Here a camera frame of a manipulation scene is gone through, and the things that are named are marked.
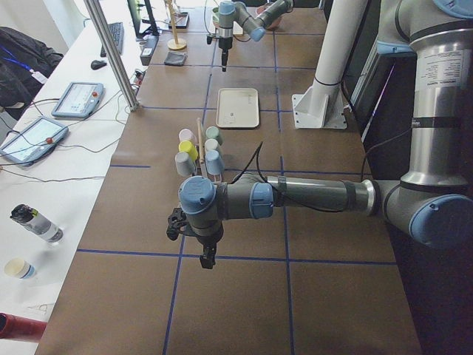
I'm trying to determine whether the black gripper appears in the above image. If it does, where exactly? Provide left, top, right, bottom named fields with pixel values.
left=192, top=226, right=224, bottom=269
left=218, top=37, right=231, bottom=72

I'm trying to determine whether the cream rabbit tray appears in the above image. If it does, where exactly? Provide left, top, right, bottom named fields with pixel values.
left=216, top=88, right=259, bottom=129

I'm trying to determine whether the mint green cup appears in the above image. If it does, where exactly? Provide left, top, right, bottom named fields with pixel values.
left=205, top=126, right=223, bottom=146

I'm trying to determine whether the pink cup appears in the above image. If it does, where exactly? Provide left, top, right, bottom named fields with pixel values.
left=178, top=128, right=198, bottom=145

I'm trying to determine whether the cream white cup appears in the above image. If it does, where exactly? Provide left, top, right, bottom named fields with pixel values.
left=204, top=138, right=222, bottom=155

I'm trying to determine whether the yellow cup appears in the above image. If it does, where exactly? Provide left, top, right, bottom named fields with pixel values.
left=178, top=140, right=199, bottom=161

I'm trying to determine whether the light blue cup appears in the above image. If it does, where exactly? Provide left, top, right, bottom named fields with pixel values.
left=205, top=150, right=225, bottom=175

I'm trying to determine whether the grey cup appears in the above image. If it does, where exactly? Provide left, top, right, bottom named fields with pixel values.
left=174, top=152, right=196, bottom=178

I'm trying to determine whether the paper cup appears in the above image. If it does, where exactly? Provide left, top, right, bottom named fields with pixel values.
left=4, top=257, right=35, bottom=280

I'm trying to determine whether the folded grey cloth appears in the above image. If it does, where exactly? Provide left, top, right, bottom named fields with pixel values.
left=164, top=51, right=187, bottom=67

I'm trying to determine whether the wooden stand with round base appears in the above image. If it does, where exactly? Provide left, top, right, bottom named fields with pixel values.
left=166, top=0, right=187, bottom=51

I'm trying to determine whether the pink bowl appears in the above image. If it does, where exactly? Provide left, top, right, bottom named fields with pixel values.
left=256, top=3, right=282, bottom=31

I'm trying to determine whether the wooden rack rod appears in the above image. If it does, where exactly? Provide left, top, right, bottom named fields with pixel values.
left=197, top=118, right=208, bottom=178

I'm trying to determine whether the black keyboard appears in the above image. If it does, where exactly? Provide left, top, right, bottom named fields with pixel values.
left=108, top=22, right=125, bottom=55

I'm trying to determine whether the black computer mouse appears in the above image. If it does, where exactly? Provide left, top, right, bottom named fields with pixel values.
left=90, top=60, right=107, bottom=70

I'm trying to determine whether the teach pendant tablet far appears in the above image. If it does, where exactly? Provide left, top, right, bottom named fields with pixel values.
left=51, top=82, right=104, bottom=119

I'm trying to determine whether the teach pendant tablet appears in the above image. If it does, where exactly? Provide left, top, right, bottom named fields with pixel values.
left=1, top=116, right=69, bottom=166
left=51, top=82, right=104, bottom=119

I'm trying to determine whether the clear water bottle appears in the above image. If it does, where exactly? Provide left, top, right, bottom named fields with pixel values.
left=10, top=204, right=64, bottom=243

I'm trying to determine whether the teach pendant tablet near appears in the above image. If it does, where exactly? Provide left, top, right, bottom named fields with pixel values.
left=1, top=116, right=69, bottom=166

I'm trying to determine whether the black jacket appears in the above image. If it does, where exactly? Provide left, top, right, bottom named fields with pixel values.
left=1, top=27, right=64, bottom=120

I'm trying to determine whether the red cylinder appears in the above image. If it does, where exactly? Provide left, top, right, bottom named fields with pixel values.
left=1, top=313, right=47, bottom=343

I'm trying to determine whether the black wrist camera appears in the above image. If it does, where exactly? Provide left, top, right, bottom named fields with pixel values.
left=166, top=208, right=194, bottom=241

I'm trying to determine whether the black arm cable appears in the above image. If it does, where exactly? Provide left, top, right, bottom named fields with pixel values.
left=231, top=121, right=413, bottom=214

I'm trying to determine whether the aluminium frame post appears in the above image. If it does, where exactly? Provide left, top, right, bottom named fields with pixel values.
left=84, top=0, right=139, bottom=112

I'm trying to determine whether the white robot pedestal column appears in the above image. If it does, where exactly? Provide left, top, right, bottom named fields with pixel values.
left=292, top=0, right=368, bottom=129

